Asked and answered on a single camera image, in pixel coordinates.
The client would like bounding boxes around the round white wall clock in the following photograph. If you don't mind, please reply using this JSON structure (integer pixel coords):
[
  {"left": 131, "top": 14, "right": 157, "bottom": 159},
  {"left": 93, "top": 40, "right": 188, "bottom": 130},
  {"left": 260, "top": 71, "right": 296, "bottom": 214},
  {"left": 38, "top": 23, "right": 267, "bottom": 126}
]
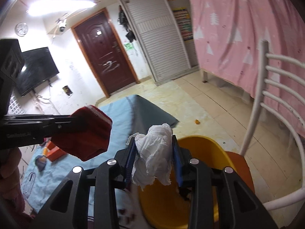
[{"left": 16, "top": 22, "right": 29, "bottom": 37}]

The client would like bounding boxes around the colourful wall poster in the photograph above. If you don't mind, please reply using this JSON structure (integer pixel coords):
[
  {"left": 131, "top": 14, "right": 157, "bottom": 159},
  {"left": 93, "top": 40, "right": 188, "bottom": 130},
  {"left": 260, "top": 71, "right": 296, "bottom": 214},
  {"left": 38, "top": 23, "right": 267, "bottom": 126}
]
[{"left": 172, "top": 7, "right": 194, "bottom": 42}]

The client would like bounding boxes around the television cable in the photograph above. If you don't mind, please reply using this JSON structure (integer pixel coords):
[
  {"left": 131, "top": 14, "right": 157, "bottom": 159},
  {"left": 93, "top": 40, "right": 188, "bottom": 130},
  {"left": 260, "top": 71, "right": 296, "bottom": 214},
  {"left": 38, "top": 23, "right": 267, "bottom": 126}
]
[{"left": 33, "top": 81, "right": 54, "bottom": 111}]

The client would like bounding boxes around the person's left hand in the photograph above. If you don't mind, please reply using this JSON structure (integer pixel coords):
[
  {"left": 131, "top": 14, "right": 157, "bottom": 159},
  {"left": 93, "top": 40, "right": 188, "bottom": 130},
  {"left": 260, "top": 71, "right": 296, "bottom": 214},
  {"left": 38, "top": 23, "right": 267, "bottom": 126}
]
[{"left": 0, "top": 147, "right": 23, "bottom": 196}]

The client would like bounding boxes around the ceiling tube light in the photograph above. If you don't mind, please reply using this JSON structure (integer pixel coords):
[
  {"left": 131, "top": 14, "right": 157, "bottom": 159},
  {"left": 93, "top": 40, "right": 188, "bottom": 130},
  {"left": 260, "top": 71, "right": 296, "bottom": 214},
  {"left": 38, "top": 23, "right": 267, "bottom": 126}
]
[{"left": 26, "top": 0, "right": 97, "bottom": 15}]

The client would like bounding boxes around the red cloth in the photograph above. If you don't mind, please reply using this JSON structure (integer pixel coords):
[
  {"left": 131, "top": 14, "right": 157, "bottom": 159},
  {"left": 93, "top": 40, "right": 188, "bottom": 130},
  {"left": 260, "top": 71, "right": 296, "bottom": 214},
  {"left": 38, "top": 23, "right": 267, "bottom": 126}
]
[{"left": 51, "top": 105, "right": 113, "bottom": 162}]

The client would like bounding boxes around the brown snack wrapper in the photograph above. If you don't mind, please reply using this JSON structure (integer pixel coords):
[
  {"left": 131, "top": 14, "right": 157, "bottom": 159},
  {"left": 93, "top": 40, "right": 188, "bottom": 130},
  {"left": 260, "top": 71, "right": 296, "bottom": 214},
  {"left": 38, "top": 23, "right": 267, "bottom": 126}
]
[{"left": 35, "top": 156, "right": 47, "bottom": 172}]

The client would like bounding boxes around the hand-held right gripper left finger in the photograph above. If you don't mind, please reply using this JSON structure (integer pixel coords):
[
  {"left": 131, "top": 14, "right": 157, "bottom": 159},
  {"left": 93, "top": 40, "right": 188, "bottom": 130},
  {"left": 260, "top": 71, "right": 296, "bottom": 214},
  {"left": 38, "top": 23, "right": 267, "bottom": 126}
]
[{"left": 30, "top": 136, "right": 137, "bottom": 229}]

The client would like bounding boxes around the dark red door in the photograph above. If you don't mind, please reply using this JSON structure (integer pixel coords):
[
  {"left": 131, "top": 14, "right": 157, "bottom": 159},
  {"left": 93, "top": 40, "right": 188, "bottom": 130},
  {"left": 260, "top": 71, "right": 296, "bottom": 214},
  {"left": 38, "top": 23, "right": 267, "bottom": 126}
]
[{"left": 71, "top": 8, "right": 138, "bottom": 98}]

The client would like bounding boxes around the yellow plastic bucket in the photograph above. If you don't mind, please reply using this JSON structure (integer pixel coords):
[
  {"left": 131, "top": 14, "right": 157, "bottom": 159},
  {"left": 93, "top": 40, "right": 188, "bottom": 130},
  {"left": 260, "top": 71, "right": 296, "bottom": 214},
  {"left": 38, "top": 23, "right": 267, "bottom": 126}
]
[{"left": 137, "top": 135, "right": 237, "bottom": 229}]

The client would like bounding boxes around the small black hanging bag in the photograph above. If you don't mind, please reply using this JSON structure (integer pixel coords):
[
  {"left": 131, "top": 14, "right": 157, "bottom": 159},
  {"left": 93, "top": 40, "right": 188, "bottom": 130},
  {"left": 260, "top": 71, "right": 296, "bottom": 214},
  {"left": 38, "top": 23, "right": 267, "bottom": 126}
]
[{"left": 125, "top": 29, "right": 136, "bottom": 42}]

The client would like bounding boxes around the white security camera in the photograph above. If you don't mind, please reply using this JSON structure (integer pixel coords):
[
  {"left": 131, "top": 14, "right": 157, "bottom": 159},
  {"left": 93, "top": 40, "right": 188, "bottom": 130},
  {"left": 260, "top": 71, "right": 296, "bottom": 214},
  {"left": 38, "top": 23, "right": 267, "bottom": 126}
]
[{"left": 57, "top": 18, "right": 67, "bottom": 33}]

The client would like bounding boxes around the orange packet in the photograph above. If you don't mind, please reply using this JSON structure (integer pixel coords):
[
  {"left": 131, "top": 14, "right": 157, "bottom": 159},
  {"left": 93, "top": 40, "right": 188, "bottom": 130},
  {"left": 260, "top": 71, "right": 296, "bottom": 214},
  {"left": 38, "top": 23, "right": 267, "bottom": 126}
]
[{"left": 46, "top": 141, "right": 67, "bottom": 162}]

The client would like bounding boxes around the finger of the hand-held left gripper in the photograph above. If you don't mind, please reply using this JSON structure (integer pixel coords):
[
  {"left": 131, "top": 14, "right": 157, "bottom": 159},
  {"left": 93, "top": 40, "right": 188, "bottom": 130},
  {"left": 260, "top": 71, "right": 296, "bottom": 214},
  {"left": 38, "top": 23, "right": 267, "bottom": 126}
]
[
  {"left": 43, "top": 123, "right": 77, "bottom": 138},
  {"left": 47, "top": 114, "right": 79, "bottom": 124}
]

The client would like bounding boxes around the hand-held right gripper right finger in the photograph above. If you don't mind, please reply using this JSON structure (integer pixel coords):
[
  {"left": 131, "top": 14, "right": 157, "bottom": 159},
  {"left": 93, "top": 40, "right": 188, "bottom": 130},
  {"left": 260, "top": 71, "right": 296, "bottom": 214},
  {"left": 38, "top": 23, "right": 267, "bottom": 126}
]
[{"left": 172, "top": 135, "right": 280, "bottom": 229}]

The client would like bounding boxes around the person's left forearm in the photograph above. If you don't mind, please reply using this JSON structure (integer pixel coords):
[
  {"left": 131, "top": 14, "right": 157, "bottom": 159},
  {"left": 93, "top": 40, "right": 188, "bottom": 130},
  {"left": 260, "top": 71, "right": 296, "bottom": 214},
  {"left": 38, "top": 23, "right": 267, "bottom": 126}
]
[{"left": 2, "top": 178, "right": 32, "bottom": 221}]

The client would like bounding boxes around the white slatted wardrobe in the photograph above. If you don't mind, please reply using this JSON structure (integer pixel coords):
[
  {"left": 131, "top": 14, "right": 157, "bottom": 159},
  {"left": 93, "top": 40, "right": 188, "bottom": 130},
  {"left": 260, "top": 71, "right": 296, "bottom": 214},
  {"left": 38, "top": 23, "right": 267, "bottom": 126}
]
[{"left": 117, "top": 0, "right": 200, "bottom": 82}]

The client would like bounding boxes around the pink printed bed sheet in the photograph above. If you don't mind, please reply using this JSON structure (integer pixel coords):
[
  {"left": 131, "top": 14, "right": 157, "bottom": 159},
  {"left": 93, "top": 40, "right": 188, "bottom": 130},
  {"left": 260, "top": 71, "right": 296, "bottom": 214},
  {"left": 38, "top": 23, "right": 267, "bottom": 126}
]
[{"left": 187, "top": 0, "right": 305, "bottom": 139}]

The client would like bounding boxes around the white tissue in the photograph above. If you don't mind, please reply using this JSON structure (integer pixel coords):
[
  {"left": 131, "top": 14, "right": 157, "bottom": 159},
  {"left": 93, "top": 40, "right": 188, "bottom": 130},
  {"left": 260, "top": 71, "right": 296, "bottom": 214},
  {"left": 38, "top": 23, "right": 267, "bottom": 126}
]
[{"left": 132, "top": 123, "right": 174, "bottom": 192}]

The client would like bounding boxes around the light blue tablecloth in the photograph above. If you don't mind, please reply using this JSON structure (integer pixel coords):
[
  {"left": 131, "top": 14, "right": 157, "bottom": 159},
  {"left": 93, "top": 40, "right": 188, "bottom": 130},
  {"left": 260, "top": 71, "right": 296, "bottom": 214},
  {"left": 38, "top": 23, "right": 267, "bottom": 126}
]
[{"left": 20, "top": 94, "right": 180, "bottom": 229}]

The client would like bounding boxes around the wall-mounted black television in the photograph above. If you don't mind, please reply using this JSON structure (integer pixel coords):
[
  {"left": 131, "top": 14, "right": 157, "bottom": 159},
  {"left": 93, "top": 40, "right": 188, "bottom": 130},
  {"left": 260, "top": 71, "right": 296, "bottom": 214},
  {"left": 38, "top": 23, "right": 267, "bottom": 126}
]
[{"left": 13, "top": 47, "right": 60, "bottom": 97}]

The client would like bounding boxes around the white perforated wall panel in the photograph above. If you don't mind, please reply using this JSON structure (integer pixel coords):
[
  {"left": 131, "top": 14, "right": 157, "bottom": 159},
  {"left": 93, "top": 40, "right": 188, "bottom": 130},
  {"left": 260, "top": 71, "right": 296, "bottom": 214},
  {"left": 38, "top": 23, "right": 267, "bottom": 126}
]
[{"left": 7, "top": 93, "right": 28, "bottom": 115}]

